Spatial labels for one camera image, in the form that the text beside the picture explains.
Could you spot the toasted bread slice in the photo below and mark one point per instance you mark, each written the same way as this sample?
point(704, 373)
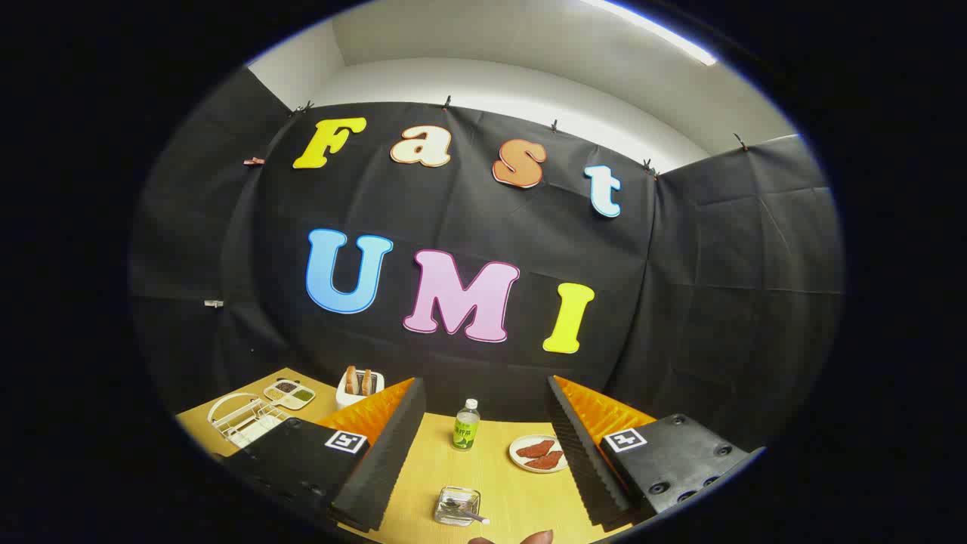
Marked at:
point(351, 379)
point(367, 382)

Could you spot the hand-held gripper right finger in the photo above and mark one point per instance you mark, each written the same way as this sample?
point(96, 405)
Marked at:
point(580, 461)

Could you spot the small divided seasoning tray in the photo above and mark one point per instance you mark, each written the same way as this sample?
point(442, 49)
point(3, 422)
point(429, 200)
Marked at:
point(289, 394)

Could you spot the red meat slice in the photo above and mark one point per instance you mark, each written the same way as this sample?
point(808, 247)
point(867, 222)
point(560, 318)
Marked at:
point(547, 460)
point(536, 449)

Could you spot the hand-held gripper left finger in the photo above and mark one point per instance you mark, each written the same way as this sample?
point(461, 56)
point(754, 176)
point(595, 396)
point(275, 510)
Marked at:
point(381, 461)

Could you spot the green label drink bottle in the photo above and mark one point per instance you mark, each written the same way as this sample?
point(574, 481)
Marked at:
point(465, 432)

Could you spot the white toaster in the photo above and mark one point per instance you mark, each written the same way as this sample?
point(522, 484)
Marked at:
point(352, 400)

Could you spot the white round dish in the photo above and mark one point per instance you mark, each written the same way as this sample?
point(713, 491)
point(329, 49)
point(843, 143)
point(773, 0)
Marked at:
point(521, 461)

